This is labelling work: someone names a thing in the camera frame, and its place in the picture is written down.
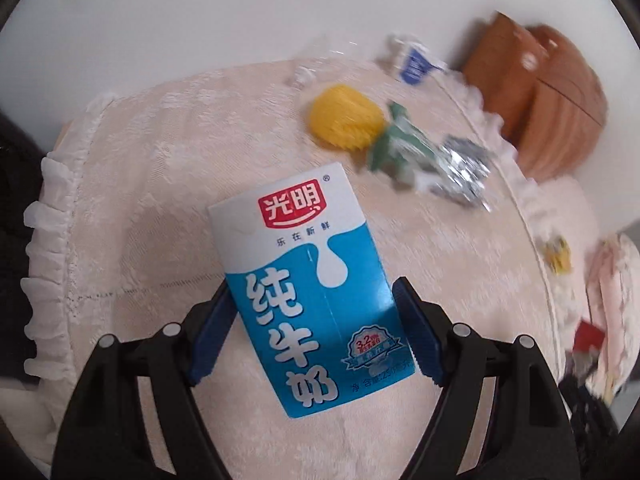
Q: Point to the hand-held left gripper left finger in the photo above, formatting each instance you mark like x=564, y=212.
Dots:
x=212, y=330

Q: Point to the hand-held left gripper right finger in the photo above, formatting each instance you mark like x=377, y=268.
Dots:
x=420, y=330

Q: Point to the blue and white milk carton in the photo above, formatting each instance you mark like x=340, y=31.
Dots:
x=310, y=310

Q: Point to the clear plastic bottle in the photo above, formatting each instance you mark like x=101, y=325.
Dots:
x=312, y=65

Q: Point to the small yellow item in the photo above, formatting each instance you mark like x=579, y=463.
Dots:
x=558, y=256

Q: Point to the silver foil wrapper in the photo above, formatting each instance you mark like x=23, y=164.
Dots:
x=460, y=170

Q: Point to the white lace tablecloth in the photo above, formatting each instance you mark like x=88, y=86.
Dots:
x=165, y=170

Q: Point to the small red item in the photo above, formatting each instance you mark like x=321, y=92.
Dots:
x=588, y=337

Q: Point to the green crumpled wrapper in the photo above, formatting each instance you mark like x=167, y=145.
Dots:
x=400, y=147

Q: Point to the yellow crumpled wrapper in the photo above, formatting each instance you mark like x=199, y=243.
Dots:
x=342, y=115

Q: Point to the wooden headboard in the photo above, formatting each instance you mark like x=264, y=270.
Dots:
x=550, y=105

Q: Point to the blue and white small packet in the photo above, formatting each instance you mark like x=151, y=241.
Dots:
x=415, y=62

